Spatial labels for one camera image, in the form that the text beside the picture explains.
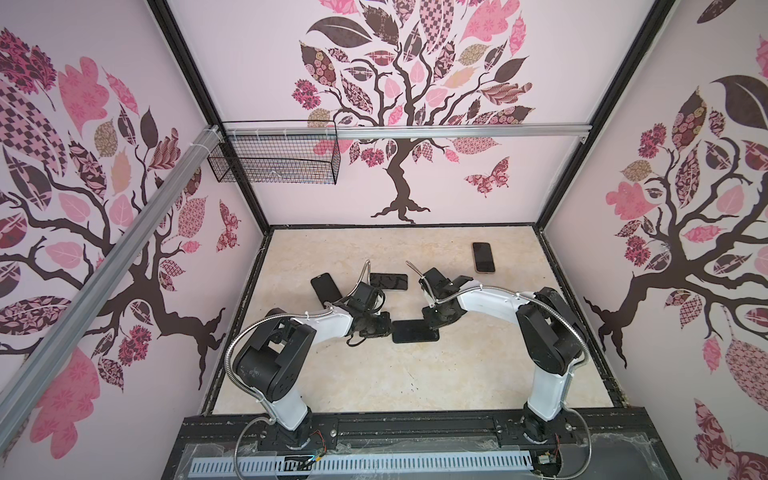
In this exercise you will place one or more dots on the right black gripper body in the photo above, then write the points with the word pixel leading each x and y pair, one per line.
pixel 435 319

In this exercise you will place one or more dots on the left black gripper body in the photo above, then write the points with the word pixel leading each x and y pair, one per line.
pixel 375 326

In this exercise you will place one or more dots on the black phone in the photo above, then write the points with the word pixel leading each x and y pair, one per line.
pixel 412 328

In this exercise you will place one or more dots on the purple smartphone black screen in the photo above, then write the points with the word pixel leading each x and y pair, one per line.
pixel 480 256

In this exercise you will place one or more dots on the black phone case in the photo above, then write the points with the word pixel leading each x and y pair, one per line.
pixel 326 289
pixel 414 340

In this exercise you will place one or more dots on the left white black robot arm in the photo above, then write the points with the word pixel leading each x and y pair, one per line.
pixel 367 299

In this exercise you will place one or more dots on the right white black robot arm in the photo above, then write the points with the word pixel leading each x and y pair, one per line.
pixel 545 403

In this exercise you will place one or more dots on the black phone case horizontal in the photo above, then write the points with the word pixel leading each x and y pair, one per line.
pixel 389 281

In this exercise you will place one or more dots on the right metal flexible conduit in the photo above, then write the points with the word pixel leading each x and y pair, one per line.
pixel 550 329

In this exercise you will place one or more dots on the metal flexible conduit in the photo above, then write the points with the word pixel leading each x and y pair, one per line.
pixel 266 358
pixel 550 329

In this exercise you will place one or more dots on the left metal flexible conduit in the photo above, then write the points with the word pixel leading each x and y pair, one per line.
pixel 266 358

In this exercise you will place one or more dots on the aluminium rail back horizontal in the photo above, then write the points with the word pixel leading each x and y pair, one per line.
pixel 408 132

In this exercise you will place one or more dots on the black base frame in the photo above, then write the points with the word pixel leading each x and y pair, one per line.
pixel 589 443

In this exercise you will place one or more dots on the black wire basket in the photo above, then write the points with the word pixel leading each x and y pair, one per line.
pixel 278 151

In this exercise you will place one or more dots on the white slotted cable duct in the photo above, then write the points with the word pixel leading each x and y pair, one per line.
pixel 272 466

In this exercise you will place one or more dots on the aluminium rail left diagonal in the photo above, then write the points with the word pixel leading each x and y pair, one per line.
pixel 29 383

